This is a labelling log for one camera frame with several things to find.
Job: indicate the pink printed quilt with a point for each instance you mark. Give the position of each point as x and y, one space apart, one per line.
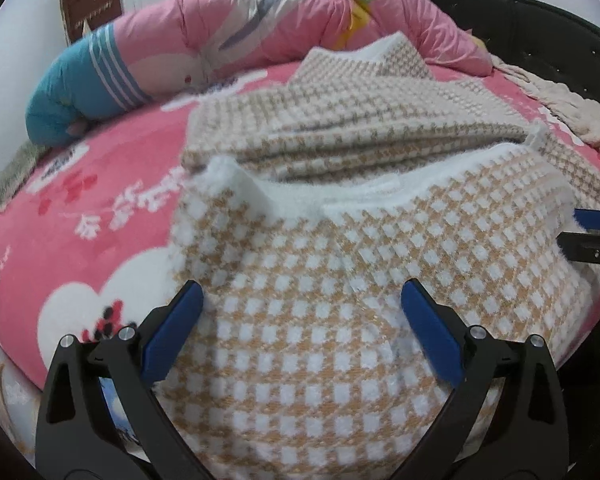
180 30

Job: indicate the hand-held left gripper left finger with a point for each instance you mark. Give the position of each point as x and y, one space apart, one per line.
175 330

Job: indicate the cream fleece blanket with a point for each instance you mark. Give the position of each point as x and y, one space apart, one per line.
570 100

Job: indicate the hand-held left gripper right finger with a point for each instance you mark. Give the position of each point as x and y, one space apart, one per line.
430 330

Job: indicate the pink floral bed sheet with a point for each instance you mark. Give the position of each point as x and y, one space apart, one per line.
80 240

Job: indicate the green patterned mat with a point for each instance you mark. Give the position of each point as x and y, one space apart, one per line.
10 175

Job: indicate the pale floral bed skirt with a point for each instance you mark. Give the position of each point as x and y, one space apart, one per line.
5 390

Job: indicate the beige white checked knit sweater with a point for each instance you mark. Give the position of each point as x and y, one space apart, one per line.
305 360

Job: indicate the black padded headboard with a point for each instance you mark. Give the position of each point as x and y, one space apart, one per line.
530 30

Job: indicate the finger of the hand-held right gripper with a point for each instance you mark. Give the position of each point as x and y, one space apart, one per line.
597 219
587 249

